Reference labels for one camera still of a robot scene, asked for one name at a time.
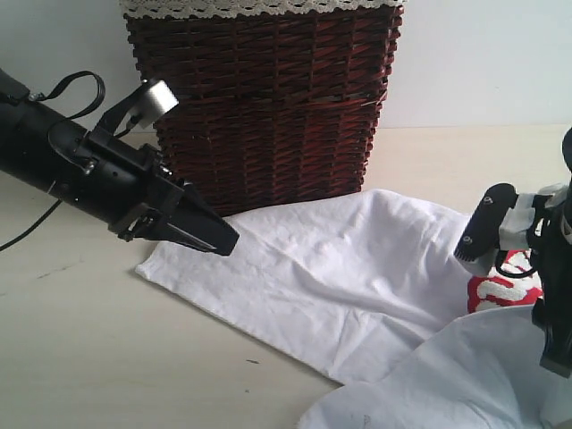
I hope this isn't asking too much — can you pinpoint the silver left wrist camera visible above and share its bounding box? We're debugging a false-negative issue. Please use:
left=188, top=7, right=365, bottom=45
left=96, top=78, right=181, bottom=133

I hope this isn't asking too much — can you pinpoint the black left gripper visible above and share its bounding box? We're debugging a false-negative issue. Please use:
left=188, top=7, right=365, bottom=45
left=80, top=137, right=240, bottom=257

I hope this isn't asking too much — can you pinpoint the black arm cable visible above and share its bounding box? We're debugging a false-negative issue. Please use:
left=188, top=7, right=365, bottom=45
left=493, top=249, right=542, bottom=281
left=0, top=70, right=106, bottom=251

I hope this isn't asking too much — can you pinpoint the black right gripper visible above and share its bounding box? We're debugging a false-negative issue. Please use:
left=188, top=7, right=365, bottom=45
left=533, top=184, right=571, bottom=375

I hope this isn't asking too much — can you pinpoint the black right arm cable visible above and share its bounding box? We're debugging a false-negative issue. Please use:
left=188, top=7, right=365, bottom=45
left=493, top=249, right=542, bottom=281

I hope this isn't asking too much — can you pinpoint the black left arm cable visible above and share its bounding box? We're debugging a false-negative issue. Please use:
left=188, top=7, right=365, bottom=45
left=0, top=70, right=106, bottom=251

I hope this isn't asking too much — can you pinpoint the floral patterned beige cloth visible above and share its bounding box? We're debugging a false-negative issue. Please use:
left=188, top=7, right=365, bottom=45
left=119, top=0, right=405, bottom=19

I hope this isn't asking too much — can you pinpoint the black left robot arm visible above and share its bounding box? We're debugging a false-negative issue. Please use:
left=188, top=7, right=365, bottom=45
left=1, top=71, right=239, bottom=256

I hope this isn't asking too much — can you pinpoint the dark red wicker basket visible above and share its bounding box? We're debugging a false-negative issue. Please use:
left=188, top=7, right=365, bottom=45
left=126, top=5, right=404, bottom=215

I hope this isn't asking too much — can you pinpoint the white t-shirt with red print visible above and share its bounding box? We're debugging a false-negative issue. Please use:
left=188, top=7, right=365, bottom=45
left=137, top=190, right=571, bottom=428

